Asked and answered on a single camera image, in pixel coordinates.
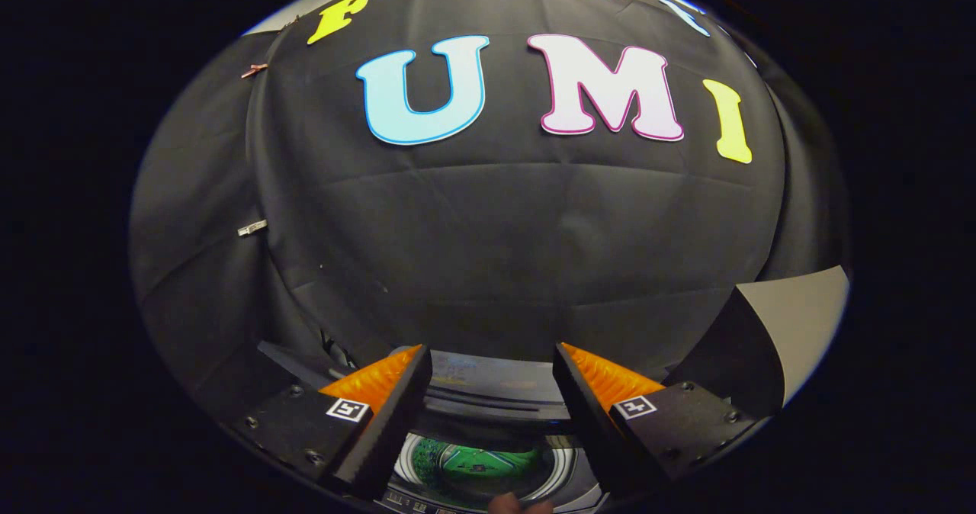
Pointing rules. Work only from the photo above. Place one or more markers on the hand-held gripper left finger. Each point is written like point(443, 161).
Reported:
point(396, 422)

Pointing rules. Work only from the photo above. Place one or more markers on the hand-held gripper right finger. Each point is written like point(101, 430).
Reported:
point(591, 422)

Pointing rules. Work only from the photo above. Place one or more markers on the dark grey washing machine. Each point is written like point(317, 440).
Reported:
point(488, 392)

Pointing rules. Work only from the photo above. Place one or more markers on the green polo shirt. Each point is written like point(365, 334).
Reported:
point(488, 462)

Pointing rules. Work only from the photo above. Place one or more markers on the black backdrop cloth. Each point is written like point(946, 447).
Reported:
point(496, 255)

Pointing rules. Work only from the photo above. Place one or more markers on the grey cabinet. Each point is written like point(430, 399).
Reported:
point(801, 308)

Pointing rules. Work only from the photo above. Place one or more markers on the silver clip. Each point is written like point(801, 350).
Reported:
point(252, 228)

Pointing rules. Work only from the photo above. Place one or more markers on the pink clip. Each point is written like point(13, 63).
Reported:
point(254, 70)

